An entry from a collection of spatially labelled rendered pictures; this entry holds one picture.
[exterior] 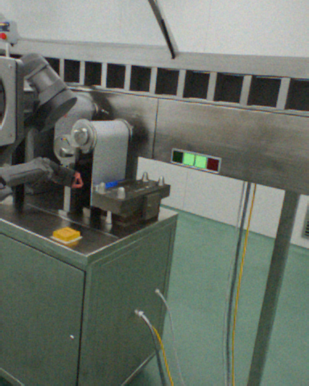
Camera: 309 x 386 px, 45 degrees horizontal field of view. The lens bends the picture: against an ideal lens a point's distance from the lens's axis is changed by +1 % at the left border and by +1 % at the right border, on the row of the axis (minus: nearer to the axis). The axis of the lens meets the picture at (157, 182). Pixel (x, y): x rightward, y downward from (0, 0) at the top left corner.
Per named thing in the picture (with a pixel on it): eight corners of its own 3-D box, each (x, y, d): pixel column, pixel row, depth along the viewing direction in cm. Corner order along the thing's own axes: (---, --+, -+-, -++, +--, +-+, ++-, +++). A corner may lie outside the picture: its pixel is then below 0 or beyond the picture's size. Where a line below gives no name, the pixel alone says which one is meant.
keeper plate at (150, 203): (142, 219, 165) (144, 195, 162) (154, 213, 173) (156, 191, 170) (146, 220, 164) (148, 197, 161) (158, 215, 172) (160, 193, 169)
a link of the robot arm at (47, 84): (19, 123, 62) (-3, 98, 61) (47, 119, 71) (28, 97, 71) (55, 85, 59) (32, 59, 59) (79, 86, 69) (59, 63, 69)
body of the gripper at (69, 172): (70, 186, 143) (58, 180, 137) (51, 180, 148) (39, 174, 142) (77, 172, 144) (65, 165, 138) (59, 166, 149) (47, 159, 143)
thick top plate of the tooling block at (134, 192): (91, 205, 157) (92, 191, 156) (143, 188, 191) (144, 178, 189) (120, 215, 150) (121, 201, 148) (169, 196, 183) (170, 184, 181)
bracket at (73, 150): (57, 212, 164) (60, 145, 156) (67, 209, 170) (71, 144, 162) (65, 215, 162) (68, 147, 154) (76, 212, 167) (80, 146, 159)
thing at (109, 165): (91, 190, 162) (93, 149, 157) (123, 182, 181) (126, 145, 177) (92, 190, 162) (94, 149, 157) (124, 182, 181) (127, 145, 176)
